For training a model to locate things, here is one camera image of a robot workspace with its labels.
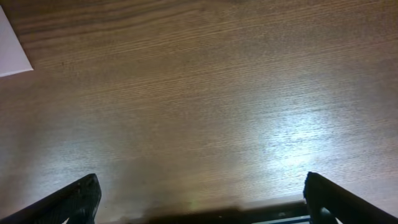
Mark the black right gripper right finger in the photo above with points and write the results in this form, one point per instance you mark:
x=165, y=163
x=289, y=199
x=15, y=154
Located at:
x=327, y=202

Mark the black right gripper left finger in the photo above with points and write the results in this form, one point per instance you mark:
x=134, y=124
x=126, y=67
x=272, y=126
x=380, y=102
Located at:
x=76, y=203

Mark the pink cardboard box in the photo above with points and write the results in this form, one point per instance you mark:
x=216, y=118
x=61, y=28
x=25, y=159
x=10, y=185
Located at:
x=13, y=58

